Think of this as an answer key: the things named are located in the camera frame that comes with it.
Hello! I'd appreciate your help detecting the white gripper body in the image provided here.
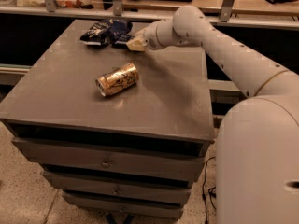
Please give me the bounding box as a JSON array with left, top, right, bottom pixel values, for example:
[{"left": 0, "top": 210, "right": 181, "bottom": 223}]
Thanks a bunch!
[{"left": 143, "top": 22, "right": 163, "bottom": 50}]

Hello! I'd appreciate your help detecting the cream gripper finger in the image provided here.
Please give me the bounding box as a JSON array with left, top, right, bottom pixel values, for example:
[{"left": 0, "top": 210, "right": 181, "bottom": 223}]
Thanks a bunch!
[
  {"left": 135, "top": 28, "right": 147, "bottom": 36},
  {"left": 126, "top": 36, "right": 147, "bottom": 52}
]

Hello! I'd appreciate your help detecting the dark blue rxbar wrapper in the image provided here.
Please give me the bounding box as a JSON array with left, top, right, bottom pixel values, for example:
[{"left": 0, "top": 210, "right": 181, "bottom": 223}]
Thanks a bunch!
[{"left": 113, "top": 35, "right": 134, "bottom": 47}]

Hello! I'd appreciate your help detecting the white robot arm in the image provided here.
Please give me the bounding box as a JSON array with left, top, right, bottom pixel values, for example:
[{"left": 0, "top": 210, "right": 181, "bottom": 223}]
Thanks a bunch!
[{"left": 136, "top": 6, "right": 299, "bottom": 224}]

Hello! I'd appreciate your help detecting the blue chip bag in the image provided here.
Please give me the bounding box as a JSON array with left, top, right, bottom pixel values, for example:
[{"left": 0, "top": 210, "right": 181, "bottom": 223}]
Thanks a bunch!
[{"left": 80, "top": 19, "right": 133, "bottom": 47}]

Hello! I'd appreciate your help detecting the gold crushed soda can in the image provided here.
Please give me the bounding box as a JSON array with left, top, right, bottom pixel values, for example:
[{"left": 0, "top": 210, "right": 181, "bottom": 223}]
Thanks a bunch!
[{"left": 95, "top": 63, "right": 139, "bottom": 97}]

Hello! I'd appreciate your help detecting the grey drawer cabinet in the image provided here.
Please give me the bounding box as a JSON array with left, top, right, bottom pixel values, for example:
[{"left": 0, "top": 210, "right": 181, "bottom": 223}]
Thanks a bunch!
[{"left": 1, "top": 20, "right": 214, "bottom": 219}]

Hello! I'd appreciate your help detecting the black power cable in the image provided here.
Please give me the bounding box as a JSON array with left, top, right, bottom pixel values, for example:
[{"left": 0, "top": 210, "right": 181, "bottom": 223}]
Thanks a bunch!
[{"left": 201, "top": 155, "right": 218, "bottom": 224}]

